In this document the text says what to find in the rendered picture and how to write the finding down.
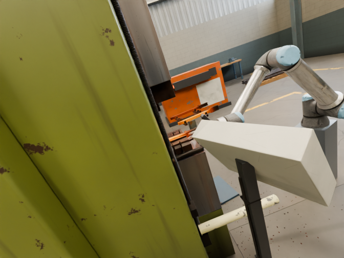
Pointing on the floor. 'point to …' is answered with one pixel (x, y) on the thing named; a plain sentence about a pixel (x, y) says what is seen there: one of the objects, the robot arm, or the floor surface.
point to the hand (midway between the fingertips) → (189, 132)
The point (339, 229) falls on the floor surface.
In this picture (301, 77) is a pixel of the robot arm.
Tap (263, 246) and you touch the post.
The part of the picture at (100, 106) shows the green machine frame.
